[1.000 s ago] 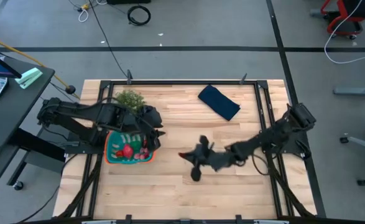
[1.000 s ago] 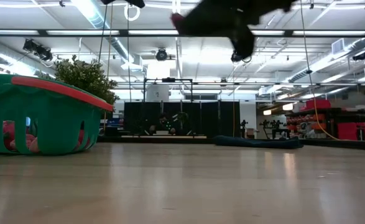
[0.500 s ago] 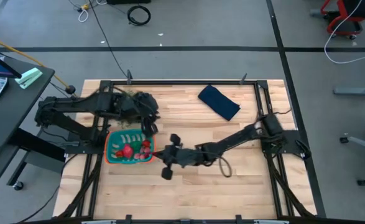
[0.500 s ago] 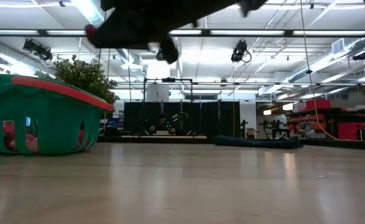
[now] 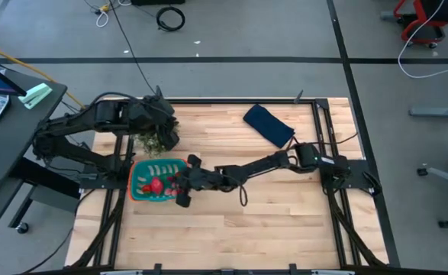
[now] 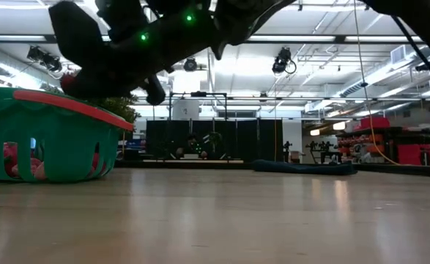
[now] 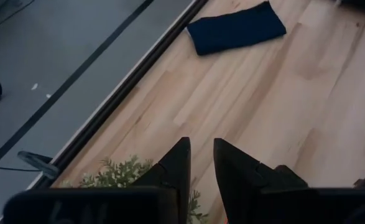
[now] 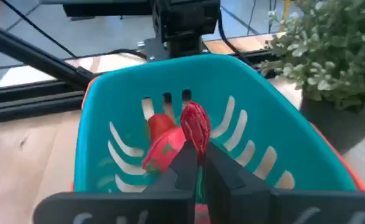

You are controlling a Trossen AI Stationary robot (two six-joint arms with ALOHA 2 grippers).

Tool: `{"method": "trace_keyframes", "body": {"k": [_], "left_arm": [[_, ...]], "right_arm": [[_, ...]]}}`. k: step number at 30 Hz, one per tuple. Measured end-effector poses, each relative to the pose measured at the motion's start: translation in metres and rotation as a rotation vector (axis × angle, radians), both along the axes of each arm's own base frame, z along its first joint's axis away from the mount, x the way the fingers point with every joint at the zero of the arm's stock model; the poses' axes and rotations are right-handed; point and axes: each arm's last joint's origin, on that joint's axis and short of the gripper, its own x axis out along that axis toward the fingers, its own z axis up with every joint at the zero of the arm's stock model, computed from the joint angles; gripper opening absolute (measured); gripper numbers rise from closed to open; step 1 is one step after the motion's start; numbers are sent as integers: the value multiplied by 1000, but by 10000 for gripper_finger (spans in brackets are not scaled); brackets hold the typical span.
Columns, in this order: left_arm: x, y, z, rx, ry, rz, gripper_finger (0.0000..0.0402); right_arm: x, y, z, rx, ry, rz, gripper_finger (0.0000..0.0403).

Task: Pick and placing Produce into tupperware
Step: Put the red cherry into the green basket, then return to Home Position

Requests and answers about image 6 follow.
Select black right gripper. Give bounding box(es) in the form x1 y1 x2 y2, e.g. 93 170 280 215
48 0 215 106

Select red toy cherry green stem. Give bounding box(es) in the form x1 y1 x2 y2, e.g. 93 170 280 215
59 72 77 93

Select red toy bell pepper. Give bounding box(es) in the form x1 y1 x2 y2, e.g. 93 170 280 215
0 142 20 177

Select green bushy artificial plant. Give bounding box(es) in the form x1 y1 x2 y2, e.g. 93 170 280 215
86 94 142 125

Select white box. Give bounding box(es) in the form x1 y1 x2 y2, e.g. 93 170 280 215
172 99 200 121

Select person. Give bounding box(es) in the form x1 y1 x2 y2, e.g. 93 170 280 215
174 133 210 159

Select background green plant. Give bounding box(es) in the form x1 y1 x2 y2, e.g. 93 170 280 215
205 131 223 155

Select black partition panels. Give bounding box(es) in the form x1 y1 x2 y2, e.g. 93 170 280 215
146 119 284 162

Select folded navy blue cloth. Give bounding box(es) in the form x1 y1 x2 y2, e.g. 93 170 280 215
251 158 358 176

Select shelf with red bins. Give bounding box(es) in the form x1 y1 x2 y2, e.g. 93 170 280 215
337 116 430 166

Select green basket orange handles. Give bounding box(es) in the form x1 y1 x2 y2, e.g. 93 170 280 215
0 87 135 183

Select black background robot frame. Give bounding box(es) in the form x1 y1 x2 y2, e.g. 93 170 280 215
168 91 229 162

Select yellow hanging cable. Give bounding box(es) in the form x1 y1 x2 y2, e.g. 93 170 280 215
352 0 402 166

